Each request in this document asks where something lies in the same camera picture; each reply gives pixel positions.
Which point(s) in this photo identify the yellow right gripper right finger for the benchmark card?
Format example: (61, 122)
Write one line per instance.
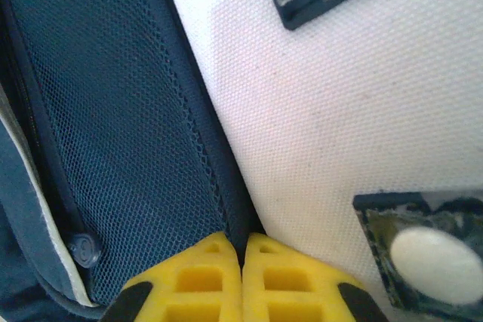
(294, 284)

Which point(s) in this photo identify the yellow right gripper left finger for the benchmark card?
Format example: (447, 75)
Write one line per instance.
(188, 284)

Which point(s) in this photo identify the navy blue backpack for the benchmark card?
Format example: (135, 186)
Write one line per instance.
(113, 111)

